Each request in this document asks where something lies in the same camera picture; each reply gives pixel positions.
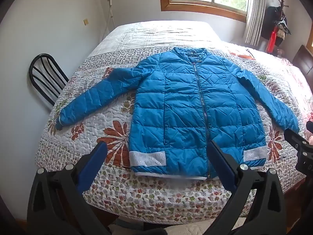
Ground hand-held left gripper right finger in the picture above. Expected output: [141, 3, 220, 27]
[208, 141, 287, 235]

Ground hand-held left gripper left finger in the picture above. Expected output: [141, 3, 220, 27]
[26, 142, 110, 235]

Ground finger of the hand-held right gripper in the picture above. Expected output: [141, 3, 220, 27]
[284, 128, 313, 173]

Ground blue puffer jacket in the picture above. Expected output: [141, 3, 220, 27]
[56, 46, 300, 181]

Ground pink floral blanket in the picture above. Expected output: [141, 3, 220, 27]
[281, 56, 313, 134]

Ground dark wooden headboard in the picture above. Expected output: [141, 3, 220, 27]
[292, 44, 313, 77]

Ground black metal chair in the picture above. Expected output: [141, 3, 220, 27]
[29, 53, 69, 107]

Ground orange patterned cloth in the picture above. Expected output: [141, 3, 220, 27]
[228, 49, 256, 61]

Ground red hanging cloth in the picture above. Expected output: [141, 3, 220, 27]
[266, 26, 286, 53]

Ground bed with floral quilt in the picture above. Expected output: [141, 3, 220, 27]
[35, 20, 313, 222]

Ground black hanging garment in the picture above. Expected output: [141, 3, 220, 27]
[260, 5, 280, 40]

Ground white curtain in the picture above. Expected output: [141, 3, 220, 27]
[245, 0, 267, 46]

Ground wooden framed window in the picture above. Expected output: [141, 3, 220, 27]
[158, 0, 255, 21]

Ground wooden coat stand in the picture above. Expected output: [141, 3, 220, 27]
[277, 0, 292, 36]

